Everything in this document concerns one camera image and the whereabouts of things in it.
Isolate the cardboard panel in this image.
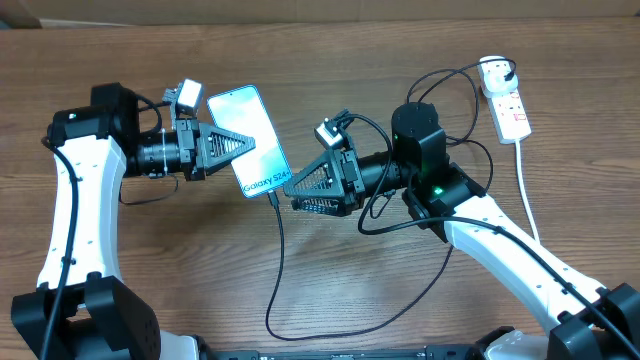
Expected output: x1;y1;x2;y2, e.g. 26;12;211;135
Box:
1;0;639;27

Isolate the white power strip cord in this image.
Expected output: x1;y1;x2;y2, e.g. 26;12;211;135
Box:
513;139;541;244

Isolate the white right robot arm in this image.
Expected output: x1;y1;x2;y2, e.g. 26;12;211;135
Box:
284;102;639;359

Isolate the white charger plug adapter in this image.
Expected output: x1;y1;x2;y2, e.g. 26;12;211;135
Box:
477;55;519;98

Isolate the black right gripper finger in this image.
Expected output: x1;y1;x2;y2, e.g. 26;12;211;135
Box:
283;150;344;199
291;198;345;216

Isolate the blue Galaxy smartphone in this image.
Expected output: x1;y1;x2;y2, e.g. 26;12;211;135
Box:
207;85;292;198

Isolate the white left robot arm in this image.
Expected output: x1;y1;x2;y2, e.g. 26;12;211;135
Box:
11;80;256;359

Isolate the black charger cable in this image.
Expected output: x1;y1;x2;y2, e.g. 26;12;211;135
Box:
264;58;518;342

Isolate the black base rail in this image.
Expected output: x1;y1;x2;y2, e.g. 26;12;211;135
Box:
199;344;485;360

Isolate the white power strip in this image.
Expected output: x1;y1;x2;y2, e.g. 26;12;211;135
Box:
484;88;531;144

